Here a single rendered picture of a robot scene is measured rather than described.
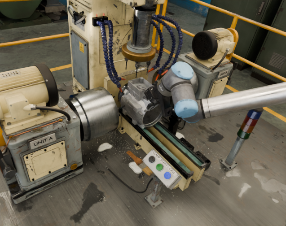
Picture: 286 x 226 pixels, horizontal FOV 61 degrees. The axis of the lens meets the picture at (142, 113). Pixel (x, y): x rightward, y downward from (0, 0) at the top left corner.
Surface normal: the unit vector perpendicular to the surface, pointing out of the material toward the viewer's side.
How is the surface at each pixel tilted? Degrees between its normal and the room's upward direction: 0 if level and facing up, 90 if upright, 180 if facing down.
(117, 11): 90
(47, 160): 90
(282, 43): 90
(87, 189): 0
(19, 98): 0
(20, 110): 90
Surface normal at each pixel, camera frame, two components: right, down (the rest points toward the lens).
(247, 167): 0.11, -0.77
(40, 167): 0.61, 0.55
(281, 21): -0.77, 0.32
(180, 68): 0.40, -0.48
